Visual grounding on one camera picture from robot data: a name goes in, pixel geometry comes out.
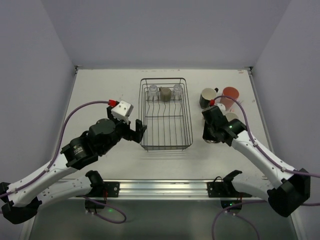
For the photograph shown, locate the beige tall cup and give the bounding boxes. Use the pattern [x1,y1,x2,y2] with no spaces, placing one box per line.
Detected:
[224,112,239,122]

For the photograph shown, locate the black mug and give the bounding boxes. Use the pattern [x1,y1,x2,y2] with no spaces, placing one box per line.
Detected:
[199,87,219,109]

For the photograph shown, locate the clear glass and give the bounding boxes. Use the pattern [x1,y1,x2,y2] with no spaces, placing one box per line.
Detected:
[147,84,159,100]
[172,84,183,99]

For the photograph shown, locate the pink tall cup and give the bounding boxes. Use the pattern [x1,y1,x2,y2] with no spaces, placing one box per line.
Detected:
[220,86,240,110]

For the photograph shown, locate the beige brown cup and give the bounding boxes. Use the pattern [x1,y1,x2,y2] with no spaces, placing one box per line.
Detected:
[204,139,220,144]

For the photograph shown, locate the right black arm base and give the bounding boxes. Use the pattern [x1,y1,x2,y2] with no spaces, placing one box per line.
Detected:
[206,176,242,209]

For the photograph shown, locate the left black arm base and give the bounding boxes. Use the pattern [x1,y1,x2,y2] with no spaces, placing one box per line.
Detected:
[84,181,120,212]

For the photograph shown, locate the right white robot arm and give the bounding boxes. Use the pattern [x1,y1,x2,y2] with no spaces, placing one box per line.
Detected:
[201,105,311,217]

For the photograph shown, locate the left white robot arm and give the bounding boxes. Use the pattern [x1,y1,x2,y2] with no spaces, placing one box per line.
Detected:
[0,104,147,225]

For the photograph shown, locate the grey-beige small mug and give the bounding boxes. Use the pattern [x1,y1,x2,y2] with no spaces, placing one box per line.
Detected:
[159,87,172,102]

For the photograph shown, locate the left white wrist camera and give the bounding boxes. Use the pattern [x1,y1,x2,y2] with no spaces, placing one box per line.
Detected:
[111,100,134,125]

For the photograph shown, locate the wire dish rack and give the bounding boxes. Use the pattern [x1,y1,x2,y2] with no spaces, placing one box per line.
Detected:
[138,77,193,151]

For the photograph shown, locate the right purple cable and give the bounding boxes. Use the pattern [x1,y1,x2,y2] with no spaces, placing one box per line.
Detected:
[211,95,320,240]

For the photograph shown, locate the purple cable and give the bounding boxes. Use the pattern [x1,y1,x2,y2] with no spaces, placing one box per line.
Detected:
[211,95,320,240]
[0,98,127,224]

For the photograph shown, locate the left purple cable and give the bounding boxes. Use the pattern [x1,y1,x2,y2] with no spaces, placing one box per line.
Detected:
[0,98,127,224]

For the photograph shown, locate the aluminium mounting rail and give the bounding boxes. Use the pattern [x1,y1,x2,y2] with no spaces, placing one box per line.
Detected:
[104,177,273,200]

